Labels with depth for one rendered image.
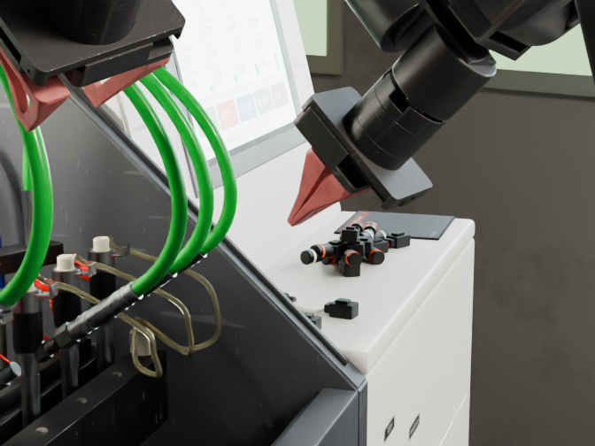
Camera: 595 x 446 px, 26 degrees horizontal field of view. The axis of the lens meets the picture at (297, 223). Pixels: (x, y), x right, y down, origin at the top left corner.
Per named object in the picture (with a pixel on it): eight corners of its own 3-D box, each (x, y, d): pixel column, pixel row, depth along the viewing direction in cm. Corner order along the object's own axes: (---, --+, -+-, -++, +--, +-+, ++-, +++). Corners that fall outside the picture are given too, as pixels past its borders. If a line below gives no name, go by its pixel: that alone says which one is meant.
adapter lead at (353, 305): (359, 316, 153) (359, 298, 152) (351, 320, 151) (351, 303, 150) (267, 303, 158) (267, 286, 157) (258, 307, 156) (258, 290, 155)
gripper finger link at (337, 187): (279, 170, 105) (351, 93, 100) (333, 237, 104) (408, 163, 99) (232, 183, 99) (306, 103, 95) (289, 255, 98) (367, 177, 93)
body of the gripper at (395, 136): (337, 101, 101) (397, 36, 97) (419, 201, 99) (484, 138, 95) (294, 111, 96) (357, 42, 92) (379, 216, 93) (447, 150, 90)
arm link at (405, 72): (479, 65, 87) (518, 66, 92) (422, -9, 89) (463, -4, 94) (413, 131, 91) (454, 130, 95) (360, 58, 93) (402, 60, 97)
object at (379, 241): (374, 284, 166) (374, 242, 165) (296, 277, 169) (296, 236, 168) (412, 244, 188) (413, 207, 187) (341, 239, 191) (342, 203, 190)
